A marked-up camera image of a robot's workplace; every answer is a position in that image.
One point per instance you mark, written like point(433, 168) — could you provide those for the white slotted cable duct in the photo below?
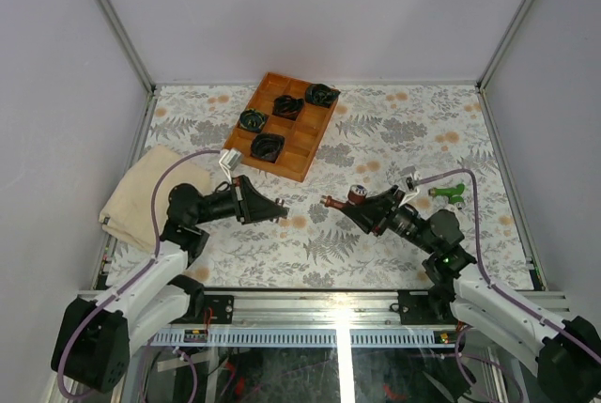
point(303, 338)

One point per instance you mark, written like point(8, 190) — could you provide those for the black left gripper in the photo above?
point(252, 207)

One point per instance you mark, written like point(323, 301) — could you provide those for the beige folded cloth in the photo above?
point(127, 214)

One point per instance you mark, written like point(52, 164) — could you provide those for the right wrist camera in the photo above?
point(410, 176)

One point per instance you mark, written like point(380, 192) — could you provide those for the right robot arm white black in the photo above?
point(563, 354)

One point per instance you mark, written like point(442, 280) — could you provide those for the brown water faucet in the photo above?
point(340, 200)

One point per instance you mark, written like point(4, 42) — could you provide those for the orange wooden compartment tray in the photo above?
point(280, 129)

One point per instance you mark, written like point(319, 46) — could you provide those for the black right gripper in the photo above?
point(377, 212)

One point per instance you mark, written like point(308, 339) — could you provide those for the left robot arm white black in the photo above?
point(97, 337)

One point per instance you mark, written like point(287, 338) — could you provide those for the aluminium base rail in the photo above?
point(297, 309)

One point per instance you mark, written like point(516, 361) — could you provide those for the green water faucet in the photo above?
point(453, 195)

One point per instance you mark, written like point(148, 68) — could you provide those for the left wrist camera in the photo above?
point(229, 160)

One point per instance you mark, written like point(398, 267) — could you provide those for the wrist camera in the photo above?
point(229, 160)
point(410, 176)

